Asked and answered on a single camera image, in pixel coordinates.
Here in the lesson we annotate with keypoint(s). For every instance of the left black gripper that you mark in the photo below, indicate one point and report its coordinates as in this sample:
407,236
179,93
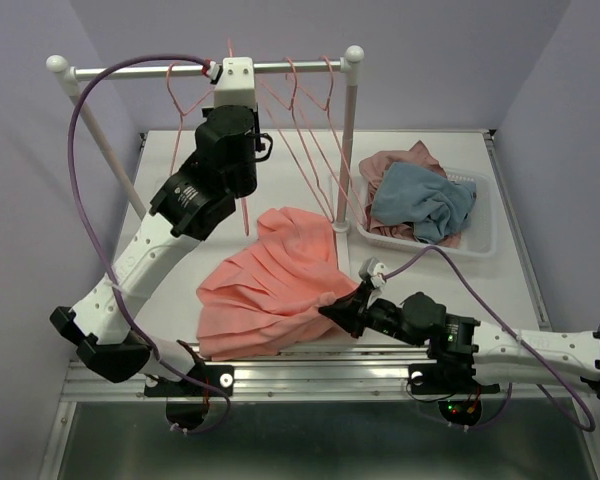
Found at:
205,110

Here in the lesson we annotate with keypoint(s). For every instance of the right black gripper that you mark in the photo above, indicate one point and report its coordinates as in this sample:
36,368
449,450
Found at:
351,311

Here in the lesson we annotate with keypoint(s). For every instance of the coral pink skirt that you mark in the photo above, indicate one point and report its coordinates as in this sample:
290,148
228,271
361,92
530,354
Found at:
266,297

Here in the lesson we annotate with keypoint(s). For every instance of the blue denim skirt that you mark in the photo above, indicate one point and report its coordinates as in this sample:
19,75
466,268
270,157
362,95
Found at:
435,208

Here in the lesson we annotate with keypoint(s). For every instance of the dusty pink ruffled skirt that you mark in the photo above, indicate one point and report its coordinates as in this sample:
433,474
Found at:
372,170

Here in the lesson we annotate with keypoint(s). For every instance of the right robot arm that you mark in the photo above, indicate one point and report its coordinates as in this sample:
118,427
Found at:
465,355

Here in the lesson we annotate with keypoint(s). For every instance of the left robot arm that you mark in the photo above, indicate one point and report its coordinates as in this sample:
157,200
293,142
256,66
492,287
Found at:
183,213

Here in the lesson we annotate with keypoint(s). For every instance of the white plastic basket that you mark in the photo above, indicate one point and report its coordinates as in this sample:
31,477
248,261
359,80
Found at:
478,240

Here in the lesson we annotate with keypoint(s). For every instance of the white clothes rack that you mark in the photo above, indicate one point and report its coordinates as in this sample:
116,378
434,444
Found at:
78,83

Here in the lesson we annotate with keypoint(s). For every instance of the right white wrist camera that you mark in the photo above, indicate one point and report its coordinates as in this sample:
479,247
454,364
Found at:
373,271

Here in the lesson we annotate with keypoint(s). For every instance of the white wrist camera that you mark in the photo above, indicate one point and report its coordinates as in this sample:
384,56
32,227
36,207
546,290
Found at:
236,84
373,271

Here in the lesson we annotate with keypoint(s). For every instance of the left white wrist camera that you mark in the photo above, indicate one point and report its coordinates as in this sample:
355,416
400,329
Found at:
236,84

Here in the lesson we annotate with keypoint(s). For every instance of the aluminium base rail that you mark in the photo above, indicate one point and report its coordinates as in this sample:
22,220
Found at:
321,373

